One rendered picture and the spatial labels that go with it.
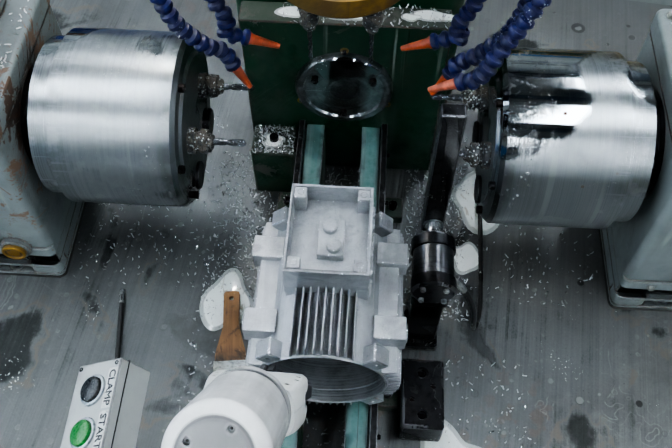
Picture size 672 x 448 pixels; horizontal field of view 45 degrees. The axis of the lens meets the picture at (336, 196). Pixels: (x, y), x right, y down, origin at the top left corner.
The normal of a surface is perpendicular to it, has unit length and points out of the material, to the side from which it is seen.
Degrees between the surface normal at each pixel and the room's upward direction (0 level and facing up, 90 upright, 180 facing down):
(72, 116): 39
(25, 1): 0
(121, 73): 9
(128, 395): 58
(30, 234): 90
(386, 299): 0
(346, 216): 0
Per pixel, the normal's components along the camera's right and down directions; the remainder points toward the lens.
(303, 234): 0.00, -0.54
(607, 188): -0.06, 0.54
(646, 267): -0.06, 0.84
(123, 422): 0.84, -0.25
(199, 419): -0.11, -0.22
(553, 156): -0.04, 0.24
